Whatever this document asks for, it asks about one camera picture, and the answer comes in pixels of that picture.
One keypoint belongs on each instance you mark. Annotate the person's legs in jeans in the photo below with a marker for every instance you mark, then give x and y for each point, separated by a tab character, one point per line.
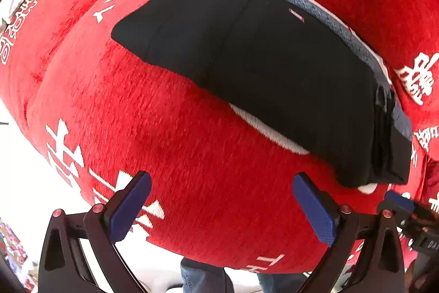
202	276

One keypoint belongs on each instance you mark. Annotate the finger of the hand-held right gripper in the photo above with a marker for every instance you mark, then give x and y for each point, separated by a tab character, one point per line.
399	202

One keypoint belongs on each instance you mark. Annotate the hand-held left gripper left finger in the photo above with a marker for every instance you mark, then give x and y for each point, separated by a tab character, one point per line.
132	205

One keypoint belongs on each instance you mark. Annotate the colourful printed clutter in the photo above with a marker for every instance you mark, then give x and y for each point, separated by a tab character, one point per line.
15	255

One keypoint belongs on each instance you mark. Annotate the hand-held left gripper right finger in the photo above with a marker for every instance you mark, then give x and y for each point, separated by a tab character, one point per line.
315	210

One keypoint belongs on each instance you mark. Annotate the red printed blanket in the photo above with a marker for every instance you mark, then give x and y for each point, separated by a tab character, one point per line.
154	128

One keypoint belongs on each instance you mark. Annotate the black pants with patterned trim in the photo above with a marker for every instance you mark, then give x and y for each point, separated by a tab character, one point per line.
257	73

